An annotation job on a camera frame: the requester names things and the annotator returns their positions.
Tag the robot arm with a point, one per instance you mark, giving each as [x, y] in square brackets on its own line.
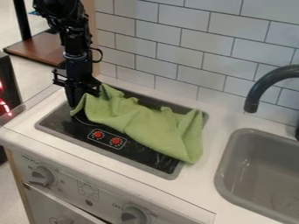
[68, 17]

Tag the toy stove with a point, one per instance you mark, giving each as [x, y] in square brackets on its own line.
[74, 128]

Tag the black pole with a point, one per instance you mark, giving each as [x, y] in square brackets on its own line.
[21, 17]

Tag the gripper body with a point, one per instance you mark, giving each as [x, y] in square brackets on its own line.
[78, 70]

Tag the wooden table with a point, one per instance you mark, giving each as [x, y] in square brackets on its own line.
[39, 48]

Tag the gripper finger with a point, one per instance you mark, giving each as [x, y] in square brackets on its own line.
[92, 89]
[73, 96]

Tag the toy sink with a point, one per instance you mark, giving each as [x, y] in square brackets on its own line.
[261, 172]

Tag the green cloth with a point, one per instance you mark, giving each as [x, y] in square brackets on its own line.
[155, 125]

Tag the tap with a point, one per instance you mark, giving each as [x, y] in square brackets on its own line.
[264, 81]

